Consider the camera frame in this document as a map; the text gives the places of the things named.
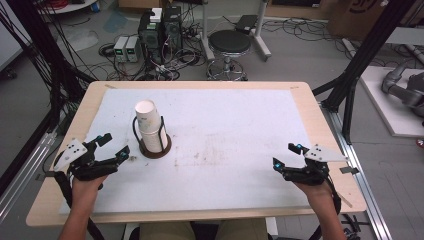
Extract white metal stand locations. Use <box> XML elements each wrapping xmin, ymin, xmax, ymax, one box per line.
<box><xmin>199</xmin><ymin>0</ymin><xmax>273</xmax><ymax>63</ymax></box>

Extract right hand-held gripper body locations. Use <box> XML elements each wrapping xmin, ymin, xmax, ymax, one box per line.
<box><xmin>282</xmin><ymin>143</ymin><xmax>350</xmax><ymax>187</ymax></box>

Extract person's left hand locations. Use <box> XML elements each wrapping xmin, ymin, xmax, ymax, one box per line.
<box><xmin>71</xmin><ymin>174</ymin><xmax>109</xmax><ymax>206</ymax></box>

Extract person's khaki pants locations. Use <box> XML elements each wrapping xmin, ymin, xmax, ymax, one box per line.
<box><xmin>137</xmin><ymin>219</ymin><xmax>268</xmax><ymax>240</ymax></box>

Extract grey bench power supply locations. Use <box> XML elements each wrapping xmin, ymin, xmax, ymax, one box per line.
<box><xmin>125</xmin><ymin>35</ymin><xmax>141</xmax><ymax>64</ymax></box>
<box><xmin>112</xmin><ymin>35</ymin><xmax>130</xmax><ymax>64</ymax></box>

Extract white floor board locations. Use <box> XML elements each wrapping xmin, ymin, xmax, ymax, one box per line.
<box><xmin>359</xmin><ymin>65</ymin><xmax>424</xmax><ymax>139</ymax></box>

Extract white round table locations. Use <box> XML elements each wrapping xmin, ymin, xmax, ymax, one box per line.
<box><xmin>37</xmin><ymin>0</ymin><xmax>98</xmax><ymax>15</ymax></box>

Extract white table mat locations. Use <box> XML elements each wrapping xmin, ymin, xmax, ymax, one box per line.
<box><xmin>58</xmin><ymin>87</ymin><xmax>313</xmax><ymax>215</ymax></box>

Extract black wire cup holder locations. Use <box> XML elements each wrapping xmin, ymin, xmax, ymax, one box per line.
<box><xmin>131</xmin><ymin>114</ymin><xmax>173</xmax><ymax>160</ymax></box>

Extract person's right hand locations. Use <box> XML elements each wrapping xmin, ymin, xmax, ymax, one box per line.
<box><xmin>292</xmin><ymin>180</ymin><xmax>335</xmax><ymax>206</ymax></box>

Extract bundle of floor cables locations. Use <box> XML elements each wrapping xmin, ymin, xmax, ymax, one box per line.
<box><xmin>97</xmin><ymin>41</ymin><xmax>208</xmax><ymax>82</ymax></box>

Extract black metal frame post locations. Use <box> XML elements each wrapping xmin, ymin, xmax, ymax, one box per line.
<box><xmin>0</xmin><ymin>0</ymin><xmax>98</xmax><ymax>198</ymax></box>
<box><xmin>311</xmin><ymin>0</ymin><xmax>418</xmax><ymax>145</ymax></box>

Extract black round stool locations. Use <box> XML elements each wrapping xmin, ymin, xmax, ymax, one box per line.
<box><xmin>205</xmin><ymin>29</ymin><xmax>253</xmax><ymax>82</ymax></box>

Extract brown cardboard box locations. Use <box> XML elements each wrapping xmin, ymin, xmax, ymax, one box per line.
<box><xmin>325</xmin><ymin>0</ymin><xmax>392</xmax><ymax>42</ymax></box>

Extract aluminium rail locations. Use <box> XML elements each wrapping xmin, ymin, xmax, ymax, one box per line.
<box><xmin>321</xmin><ymin>105</ymin><xmax>394</xmax><ymax>240</ymax></box>
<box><xmin>0</xmin><ymin>131</ymin><xmax>58</xmax><ymax>223</ymax></box>

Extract black computer tower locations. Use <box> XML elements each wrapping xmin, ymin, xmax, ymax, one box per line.
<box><xmin>137</xmin><ymin>10</ymin><xmax>165</xmax><ymax>65</ymax></box>
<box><xmin>162</xmin><ymin>5</ymin><xmax>184</xmax><ymax>64</ymax></box>

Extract stack of white paper cups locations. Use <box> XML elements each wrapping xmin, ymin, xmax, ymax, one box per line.
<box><xmin>134</xmin><ymin>99</ymin><xmax>169</xmax><ymax>155</ymax></box>

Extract black flat device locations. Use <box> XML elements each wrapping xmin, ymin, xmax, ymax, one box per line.
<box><xmin>234</xmin><ymin>14</ymin><xmax>260</xmax><ymax>35</ymax></box>

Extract grey tape piece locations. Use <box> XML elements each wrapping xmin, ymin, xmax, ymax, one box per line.
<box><xmin>339</xmin><ymin>165</ymin><xmax>361</xmax><ymax>175</ymax></box>

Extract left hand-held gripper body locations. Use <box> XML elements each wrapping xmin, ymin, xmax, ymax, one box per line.
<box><xmin>53</xmin><ymin>138</ymin><xmax>121</xmax><ymax>183</ymax></box>

